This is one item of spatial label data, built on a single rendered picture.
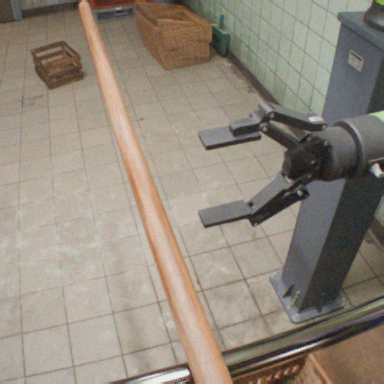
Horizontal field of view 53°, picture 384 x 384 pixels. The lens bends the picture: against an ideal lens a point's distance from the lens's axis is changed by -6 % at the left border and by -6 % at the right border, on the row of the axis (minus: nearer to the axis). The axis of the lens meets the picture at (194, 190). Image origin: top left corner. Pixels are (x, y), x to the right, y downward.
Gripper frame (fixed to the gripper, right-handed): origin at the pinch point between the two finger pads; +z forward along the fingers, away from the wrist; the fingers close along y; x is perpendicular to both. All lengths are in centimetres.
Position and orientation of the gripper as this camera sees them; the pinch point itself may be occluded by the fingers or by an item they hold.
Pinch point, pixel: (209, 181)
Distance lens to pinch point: 52.4
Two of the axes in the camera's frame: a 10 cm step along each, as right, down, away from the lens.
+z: -9.5, 2.2, -2.2
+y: 0.0, 7.2, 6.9
